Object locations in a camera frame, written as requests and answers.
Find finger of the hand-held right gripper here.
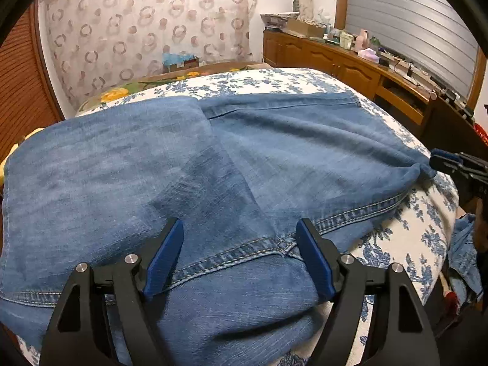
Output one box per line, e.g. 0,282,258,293
429,150,477,177

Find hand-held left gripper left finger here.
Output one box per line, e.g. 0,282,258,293
45,217,185,366

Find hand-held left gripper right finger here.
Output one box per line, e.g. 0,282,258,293
295,218,441,366

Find blue denim pants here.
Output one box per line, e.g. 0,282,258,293
0,92,437,366

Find light blue denim garment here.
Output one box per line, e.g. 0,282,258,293
447,213,484,307

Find blue floral bed sheet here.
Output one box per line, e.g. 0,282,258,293
15,68,460,366

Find white power strip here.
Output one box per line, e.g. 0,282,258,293
396,61,431,81

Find pink tissue pack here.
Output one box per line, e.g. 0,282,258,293
358,48,382,63

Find grey window blind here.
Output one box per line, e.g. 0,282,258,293
345,0,481,98

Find long wooden cabinet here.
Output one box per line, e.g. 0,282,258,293
263,30,488,149

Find colourful flower blanket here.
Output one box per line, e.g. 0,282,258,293
74,61,267,117

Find yellow plush toy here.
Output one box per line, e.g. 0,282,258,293
0,127,43,185

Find flat cardboard box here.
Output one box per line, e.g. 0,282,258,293
284,18,326,39

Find small cardboard box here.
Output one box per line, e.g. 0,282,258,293
164,56,199,73

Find blue plastic bag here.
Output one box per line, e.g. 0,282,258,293
163,51,193,65

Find patterned basket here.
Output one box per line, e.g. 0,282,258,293
260,11,300,31

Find wooden louvered wardrobe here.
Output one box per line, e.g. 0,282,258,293
0,5,65,161

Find ring patterned wall curtain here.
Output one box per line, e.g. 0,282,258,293
38,0,260,109

